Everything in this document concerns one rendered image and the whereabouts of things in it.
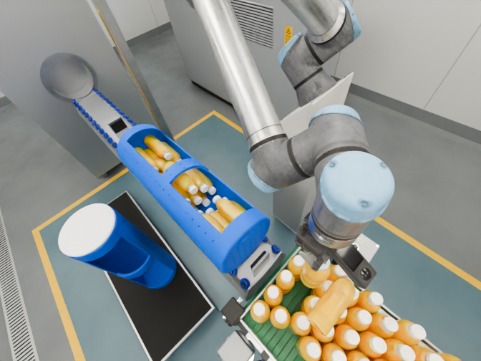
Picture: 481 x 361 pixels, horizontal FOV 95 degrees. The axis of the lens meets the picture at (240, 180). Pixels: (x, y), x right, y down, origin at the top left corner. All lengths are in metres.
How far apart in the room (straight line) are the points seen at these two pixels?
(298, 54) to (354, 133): 0.78
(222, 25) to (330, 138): 0.36
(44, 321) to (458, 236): 3.52
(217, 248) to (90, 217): 0.76
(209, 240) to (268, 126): 0.52
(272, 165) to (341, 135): 0.14
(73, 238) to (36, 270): 1.63
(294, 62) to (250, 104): 0.67
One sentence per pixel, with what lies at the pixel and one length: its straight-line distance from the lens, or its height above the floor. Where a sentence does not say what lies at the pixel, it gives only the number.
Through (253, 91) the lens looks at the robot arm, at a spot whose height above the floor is 1.70.
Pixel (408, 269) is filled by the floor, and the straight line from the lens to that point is 2.30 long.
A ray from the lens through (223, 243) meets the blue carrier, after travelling 0.82.
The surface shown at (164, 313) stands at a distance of 1.98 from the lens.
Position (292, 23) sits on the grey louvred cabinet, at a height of 1.25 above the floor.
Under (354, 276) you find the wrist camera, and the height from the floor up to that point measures 1.49.
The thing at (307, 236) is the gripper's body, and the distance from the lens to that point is 0.52.
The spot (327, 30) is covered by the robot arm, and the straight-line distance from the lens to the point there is 1.06.
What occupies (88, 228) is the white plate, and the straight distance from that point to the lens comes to 1.34.
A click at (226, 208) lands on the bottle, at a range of 0.95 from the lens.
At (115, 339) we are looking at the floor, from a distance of 2.30.
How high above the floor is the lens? 1.97
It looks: 55 degrees down
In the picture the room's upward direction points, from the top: 11 degrees counter-clockwise
